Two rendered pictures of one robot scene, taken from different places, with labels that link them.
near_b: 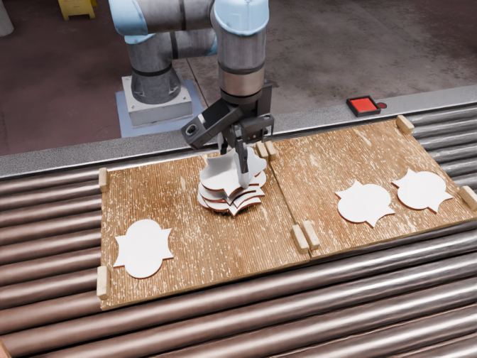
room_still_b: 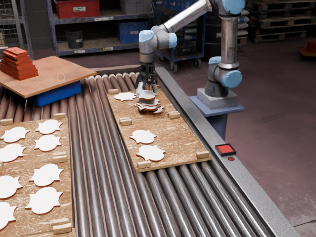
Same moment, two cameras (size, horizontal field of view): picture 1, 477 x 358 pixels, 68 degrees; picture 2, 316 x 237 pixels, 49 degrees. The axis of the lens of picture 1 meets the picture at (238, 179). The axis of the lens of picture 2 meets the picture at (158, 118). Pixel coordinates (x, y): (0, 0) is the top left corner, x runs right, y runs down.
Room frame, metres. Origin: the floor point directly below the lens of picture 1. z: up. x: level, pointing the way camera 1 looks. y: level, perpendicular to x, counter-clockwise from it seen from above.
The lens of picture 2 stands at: (0.53, -1.73, 1.82)
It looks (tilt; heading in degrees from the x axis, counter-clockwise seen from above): 28 degrees down; 89
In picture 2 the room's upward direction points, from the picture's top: straight up
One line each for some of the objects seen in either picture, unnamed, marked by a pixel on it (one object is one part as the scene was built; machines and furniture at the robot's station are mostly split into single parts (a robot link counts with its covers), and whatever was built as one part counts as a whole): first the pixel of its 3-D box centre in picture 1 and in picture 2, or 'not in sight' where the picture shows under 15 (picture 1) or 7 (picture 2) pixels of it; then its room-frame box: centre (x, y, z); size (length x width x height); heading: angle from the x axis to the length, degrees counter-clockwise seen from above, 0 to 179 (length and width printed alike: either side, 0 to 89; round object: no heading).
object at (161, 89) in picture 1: (154, 76); (217, 85); (0.95, 0.26, 0.99); 0.15 x 0.15 x 0.10
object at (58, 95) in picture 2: not in sight; (47, 85); (-0.12, 0.31, 0.97); 0.31 x 0.31 x 0.10; 46
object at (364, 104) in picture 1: (363, 106); (225, 150); (0.88, -0.38, 0.92); 0.06 x 0.06 x 0.01; 13
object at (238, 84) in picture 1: (240, 74); (147, 57); (0.52, 0.00, 1.26); 0.08 x 0.08 x 0.05
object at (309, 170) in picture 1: (361, 177); (161, 141); (0.58, -0.30, 0.93); 0.41 x 0.35 x 0.02; 105
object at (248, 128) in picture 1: (244, 113); (147, 72); (0.52, -0.01, 1.17); 0.09 x 0.08 x 0.12; 116
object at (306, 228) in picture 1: (310, 235); (126, 122); (0.40, -0.15, 0.95); 0.06 x 0.02 x 0.03; 15
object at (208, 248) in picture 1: (195, 213); (141, 105); (0.47, 0.10, 0.93); 0.41 x 0.35 x 0.02; 104
